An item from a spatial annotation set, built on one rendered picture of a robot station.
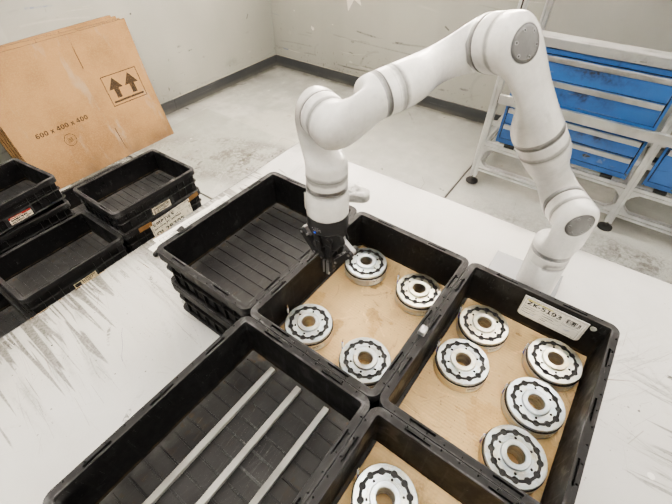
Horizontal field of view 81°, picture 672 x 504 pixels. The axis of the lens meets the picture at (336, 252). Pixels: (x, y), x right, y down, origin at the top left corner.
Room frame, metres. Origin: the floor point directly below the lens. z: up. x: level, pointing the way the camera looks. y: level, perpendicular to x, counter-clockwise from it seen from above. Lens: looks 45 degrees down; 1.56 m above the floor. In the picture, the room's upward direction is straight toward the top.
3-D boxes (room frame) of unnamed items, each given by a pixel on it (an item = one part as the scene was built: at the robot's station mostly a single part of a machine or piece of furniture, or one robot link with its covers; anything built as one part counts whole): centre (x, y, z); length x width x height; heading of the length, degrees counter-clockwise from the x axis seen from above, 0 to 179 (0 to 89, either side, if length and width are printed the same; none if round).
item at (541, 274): (0.67, -0.52, 0.81); 0.09 x 0.09 x 0.17; 61
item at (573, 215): (0.67, -0.51, 0.97); 0.09 x 0.09 x 0.17; 2
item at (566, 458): (0.35, -0.30, 0.87); 0.40 x 0.30 x 0.11; 144
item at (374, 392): (0.53, -0.06, 0.92); 0.40 x 0.30 x 0.02; 144
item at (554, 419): (0.31, -0.36, 0.86); 0.10 x 0.10 x 0.01
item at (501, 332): (0.48, -0.31, 0.86); 0.10 x 0.10 x 0.01
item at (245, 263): (0.71, 0.18, 0.87); 0.40 x 0.30 x 0.11; 144
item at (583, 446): (0.35, -0.30, 0.92); 0.40 x 0.30 x 0.02; 144
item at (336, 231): (0.54, 0.01, 1.08); 0.08 x 0.08 x 0.09
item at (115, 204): (1.41, 0.86, 0.37); 0.40 x 0.30 x 0.45; 145
